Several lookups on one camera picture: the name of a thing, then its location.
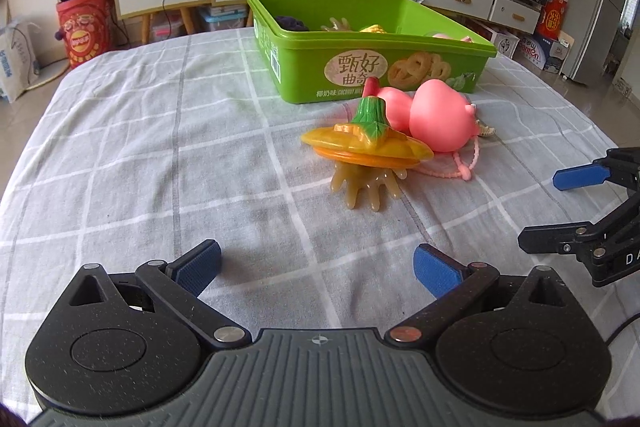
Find beige rubber toy hand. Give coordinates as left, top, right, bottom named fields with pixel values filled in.
left=330, top=161, right=408, bottom=212

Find red printed bucket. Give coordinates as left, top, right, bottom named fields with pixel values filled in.
left=55, top=0, right=113, bottom=69

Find green plastic cookie box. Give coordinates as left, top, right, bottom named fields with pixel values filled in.
left=247, top=0, right=497, bottom=104

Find yellow toy corn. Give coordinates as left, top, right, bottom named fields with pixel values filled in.
left=361, top=24, right=386, bottom=34

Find pink toy pig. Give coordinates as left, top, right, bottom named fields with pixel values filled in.
left=362, top=77, right=480, bottom=181

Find beige starfish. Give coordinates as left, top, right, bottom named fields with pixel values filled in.
left=476, top=119, right=496, bottom=138

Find grey checked tablecloth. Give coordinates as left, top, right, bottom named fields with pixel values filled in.
left=1, top=28, right=626, bottom=418

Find yellow toy pumpkin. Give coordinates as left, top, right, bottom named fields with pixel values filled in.
left=300, top=96, right=434, bottom=170

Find pink peach capsule ball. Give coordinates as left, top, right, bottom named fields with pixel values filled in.
left=433, top=32, right=474, bottom=43

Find purple toy grapes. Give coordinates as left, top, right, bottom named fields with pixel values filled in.
left=274, top=16, right=309, bottom=31

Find white paper shopping bag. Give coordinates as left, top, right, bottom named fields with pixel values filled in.
left=0, top=20, right=40, bottom=103

